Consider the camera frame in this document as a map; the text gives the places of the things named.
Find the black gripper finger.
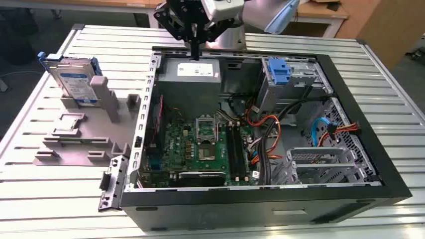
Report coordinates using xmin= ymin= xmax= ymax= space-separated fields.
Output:
xmin=195 ymin=18 xmax=234 ymax=61
xmin=153 ymin=7 xmax=197 ymax=61

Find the hard disk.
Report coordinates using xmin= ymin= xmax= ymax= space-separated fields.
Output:
xmin=37 ymin=51 xmax=102 ymax=108

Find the orange red power wire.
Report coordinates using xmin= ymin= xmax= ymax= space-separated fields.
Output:
xmin=316 ymin=121 xmax=363 ymax=148

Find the grey metal disk bay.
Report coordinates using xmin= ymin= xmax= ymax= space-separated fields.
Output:
xmin=270 ymin=146 xmax=364 ymax=185

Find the blue plastic drive latch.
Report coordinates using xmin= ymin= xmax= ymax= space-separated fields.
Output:
xmin=267 ymin=58 xmax=293 ymax=86

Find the grey power supply unit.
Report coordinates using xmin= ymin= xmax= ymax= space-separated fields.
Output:
xmin=154 ymin=58 xmax=222 ymax=121

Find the grey metal drive cage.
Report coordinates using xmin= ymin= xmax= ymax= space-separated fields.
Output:
xmin=257 ymin=57 xmax=334 ymax=118

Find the metal socket cover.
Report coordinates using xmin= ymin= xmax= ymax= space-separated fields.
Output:
xmin=194 ymin=114 xmax=219 ymax=145

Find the black office chair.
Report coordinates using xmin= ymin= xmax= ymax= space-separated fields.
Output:
xmin=0 ymin=7 xmax=39 ymax=67

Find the grey parts rack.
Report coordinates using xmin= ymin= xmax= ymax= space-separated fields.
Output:
xmin=31 ymin=76 xmax=143 ymax=167

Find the black RAM slot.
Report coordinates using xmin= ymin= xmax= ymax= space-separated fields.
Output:
xmin=233 ymin=121 xmax=250 ymax=182
xmin=226 ymin=121 xmax=239 ymax=182

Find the green motherboard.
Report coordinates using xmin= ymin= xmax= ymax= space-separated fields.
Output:
xmin=141 ymin=117 xmax=265 ymax=188

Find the CPU socket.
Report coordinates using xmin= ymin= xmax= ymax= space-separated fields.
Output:
xmin=197 ymin=145 xmax=219 ymax=162

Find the silver CPU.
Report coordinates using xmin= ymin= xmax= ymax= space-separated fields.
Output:
xmin=55 ymin=116 xmax=79 ymax=131

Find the wooden cabinet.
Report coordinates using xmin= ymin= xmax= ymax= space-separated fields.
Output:
xmin=336 ymin=0 xmax=425 ymax=72

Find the black graphics card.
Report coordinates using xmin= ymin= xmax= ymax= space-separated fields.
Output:
xmin=167 ymin=170 xmax=226 ymax=188

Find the office chair wheel base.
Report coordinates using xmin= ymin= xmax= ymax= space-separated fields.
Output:
xmin=406 ymin=34 xmax=425 ymax=60

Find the black PC case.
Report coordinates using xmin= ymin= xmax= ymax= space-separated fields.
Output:
xmin=118 ymin=45 xmax=412 ymax=232

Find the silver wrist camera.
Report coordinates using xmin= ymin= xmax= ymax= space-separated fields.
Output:
xmin=201 ymin=0 xmax=243 ymax=21

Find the wooden desk white frame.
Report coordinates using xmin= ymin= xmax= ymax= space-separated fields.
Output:
xmin=30 ymin=0 xmax=159 ymax=28
xmin=155 ymin=0 xmax=351 ymax=38

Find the thin red wire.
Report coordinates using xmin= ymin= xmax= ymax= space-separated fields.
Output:
xmin=150 ymin=94 xmax=166 ymax=148

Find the orange wire bundle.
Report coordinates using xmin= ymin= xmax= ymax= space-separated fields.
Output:
xmin=245 ymin=113 xmax=282 ymax=165

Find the blue data wire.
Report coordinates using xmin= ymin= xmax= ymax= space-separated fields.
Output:
xmin=310 ymin=116 xmax=336 ymax=148

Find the grey card retainer bracket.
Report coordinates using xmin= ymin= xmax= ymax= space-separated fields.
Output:
xmin=97 ymin=154 xmax=130 ymax=213

